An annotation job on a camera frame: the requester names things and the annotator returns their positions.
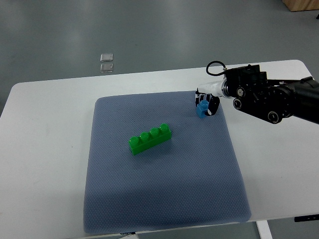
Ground wooden box corner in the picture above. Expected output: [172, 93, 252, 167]
[282, 0, 319, 12]

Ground long green block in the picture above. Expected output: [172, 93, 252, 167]
[128, 123, 171, 155]

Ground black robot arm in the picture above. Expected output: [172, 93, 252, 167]
[195, 64, 319, 124]

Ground upper metal floor plate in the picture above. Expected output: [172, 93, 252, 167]
[100, 53, 113, 62]

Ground blue grey mesh mat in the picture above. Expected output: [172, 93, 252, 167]
[84, 91, 251, 234]

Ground black table control panel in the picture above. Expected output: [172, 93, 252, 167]
[294, 214, 319, 223]

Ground small blue block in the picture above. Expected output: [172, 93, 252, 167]
[196, 100, 209, 119]

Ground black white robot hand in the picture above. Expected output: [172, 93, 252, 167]
[195, 80, 229, 117]

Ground white table leg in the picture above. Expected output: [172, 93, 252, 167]
[256, 220, 273, 239]

